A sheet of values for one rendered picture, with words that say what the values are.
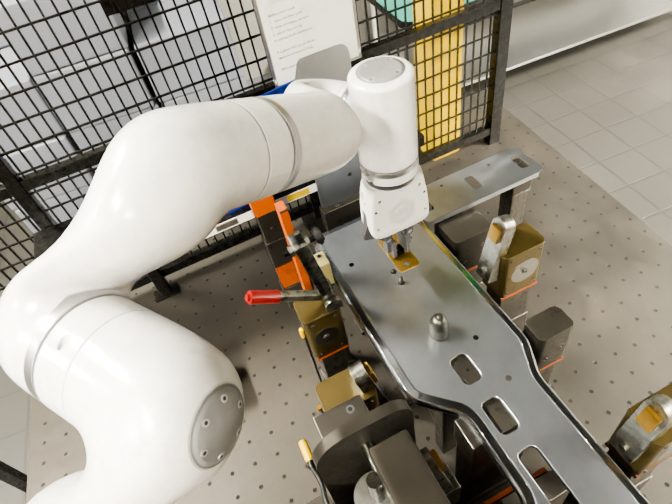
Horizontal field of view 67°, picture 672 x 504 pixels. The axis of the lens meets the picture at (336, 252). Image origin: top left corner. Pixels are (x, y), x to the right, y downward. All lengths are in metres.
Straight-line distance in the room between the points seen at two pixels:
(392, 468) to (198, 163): 0.38
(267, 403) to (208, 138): 0.89
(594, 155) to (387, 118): 2.29
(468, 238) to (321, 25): 0.57
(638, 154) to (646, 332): 1.72
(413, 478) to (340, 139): 0.36
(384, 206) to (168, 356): 0.46
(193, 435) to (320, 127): 0.29
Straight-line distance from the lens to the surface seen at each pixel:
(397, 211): 0.77
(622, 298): 1.36
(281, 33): 1.20
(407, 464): 0.59
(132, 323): 0.40
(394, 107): 0.64
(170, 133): 0.37
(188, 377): 0.36
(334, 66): 0.95
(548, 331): 0.91
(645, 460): 0.85
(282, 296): 0.81
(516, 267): 0.96
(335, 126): 0.51
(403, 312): 0.90
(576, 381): 1.21
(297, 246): 0.74
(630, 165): 2.86
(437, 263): 0.97
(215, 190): 0.38
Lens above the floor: 1.75
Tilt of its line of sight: 48 degrees down
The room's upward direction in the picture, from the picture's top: 13 degrees counter-clockwise
